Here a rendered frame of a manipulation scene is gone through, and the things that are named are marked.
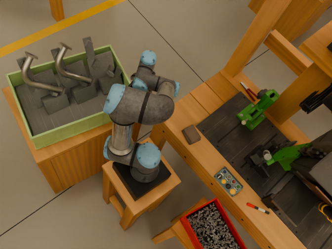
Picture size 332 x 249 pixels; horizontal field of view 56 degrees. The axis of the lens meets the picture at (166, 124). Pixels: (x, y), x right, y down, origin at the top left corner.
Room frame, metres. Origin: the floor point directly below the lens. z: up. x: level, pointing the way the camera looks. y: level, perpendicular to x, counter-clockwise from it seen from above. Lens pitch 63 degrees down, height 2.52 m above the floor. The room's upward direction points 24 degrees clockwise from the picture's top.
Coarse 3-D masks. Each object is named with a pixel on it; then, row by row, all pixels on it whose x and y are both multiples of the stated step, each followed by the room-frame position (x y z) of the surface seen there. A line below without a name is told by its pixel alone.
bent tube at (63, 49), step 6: (60, 42) 0.85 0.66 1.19; (66, 48) 0.84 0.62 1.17; (60, 54) 0.81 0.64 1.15; (60, 60) 0.79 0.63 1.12; (60, 66) 0.78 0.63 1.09; (60, 72) 0.76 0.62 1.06; (66, 72) 0.78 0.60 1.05; (72, 78) 0.79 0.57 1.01; (78, 78) 0.81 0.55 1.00; (84, 78) 0.83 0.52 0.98; (90, 78) 0.87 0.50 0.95
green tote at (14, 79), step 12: (96, 48) 1.06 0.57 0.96; (108, 48) 1.11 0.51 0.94; (72, 60) 0.94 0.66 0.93; (84, 60) 1.00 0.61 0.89; (12, 72) 0.69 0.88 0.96; (36, 72) 0.78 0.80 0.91; (12, 84) 0.67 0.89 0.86; (24, 120) 0.47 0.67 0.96; (84, 120) 0.61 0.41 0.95; (96, 120) 0.67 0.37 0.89; (108, 120) 0.72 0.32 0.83; (48, 132) 0.47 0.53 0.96; (60, 132) 0.51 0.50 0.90; (72, 132) 0.56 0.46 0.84; (36, 144) 0.41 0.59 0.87; (48, 144) 0.45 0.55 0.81
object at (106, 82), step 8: (88, 40) 0.98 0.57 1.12; (88, 48) 0.96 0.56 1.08; (88, 56) 0.94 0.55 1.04; (96, 56) 0.97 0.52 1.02; (104, 56) 1.00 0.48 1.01; (112, 56) 1.03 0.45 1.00; (88, 64) 0.92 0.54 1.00; (104, 64) 0.98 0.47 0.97; (112, 64) 1.01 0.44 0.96; (96, 72) 0.92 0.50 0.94; (104, 72) 0.95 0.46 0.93; (96, 80) 0.90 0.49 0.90; (104, 80) 0.90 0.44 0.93; (112, 80) 0.93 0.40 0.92; (120, 80) 0.96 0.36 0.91; (104, 88) 0.87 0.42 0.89
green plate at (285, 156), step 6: (300, 144) 0.87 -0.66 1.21; (306, 144) 0.85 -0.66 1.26; (282, 150) 0.86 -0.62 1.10; (288, 150) 0.84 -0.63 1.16; (294, 150) 0.82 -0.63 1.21; (276, 156) 0.81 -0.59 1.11; (282, 156) 0.79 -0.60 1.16; (288, 156) 0.78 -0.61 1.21; (294, 156) 0.77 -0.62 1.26; (282, 162) 0.78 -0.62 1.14; (288, 162) 0.77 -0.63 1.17; (288, 168) 0.76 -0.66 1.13
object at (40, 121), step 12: (24, 84) 0.70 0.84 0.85; (24, 96) 0.64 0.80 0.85; (72, 96) 0.76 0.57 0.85; (24, 108) 0.57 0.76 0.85; (36, 108) 0.60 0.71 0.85; (72, 108) 0.69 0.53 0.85; (84, 108) 0.72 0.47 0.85; (96, 108) 0.75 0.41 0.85; (36, 120) 0.54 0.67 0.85; (48, 120) 0.57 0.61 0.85; (60, 120) 0.59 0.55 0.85; (72, 120) 0.62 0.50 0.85; (36, 132) 0.47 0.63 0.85
